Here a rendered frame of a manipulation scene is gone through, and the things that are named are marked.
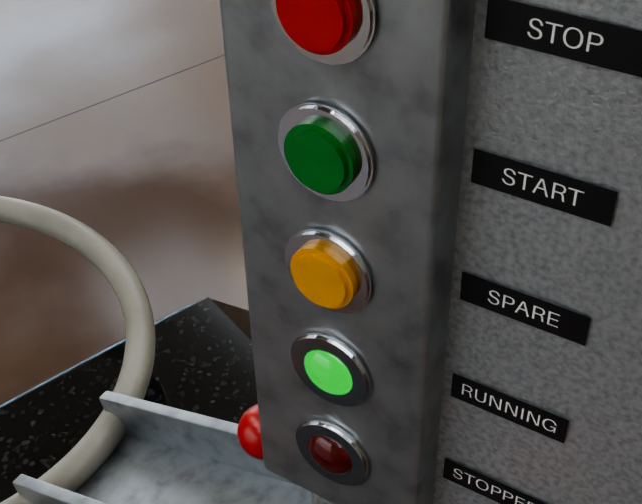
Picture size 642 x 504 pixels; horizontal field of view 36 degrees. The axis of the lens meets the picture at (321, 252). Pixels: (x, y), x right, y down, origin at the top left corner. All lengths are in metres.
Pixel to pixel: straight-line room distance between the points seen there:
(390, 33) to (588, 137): 0.06
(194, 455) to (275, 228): 0.55
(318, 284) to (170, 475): 0.55
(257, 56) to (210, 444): 0.58
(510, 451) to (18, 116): 2.83
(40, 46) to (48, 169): 0.75
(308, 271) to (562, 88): 0.11
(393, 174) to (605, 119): 0.07
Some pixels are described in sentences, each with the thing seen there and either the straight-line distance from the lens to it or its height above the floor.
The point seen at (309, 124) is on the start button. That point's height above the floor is 1.42.
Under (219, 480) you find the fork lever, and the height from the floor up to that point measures 0.90.
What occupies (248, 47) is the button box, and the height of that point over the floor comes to 1.43.
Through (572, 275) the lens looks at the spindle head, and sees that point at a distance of 0.33.
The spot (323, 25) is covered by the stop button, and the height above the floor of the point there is 1.45.
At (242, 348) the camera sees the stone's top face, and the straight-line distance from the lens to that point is 1.09.
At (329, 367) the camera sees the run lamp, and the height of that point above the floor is 1.31.
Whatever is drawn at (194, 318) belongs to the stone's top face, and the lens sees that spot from 1.14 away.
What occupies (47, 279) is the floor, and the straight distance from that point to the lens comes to 2.49.
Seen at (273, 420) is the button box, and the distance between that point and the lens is 0.43.
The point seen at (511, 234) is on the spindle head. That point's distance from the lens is 0.32.
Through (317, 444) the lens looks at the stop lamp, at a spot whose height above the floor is 1.26.
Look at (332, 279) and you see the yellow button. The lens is 0.34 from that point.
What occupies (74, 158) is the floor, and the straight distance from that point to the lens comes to 2.90.
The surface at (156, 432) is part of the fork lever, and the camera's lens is 0.91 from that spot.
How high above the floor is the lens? 1.58
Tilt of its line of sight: 40 degrees down
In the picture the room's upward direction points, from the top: 2 degrees counter-clockwise
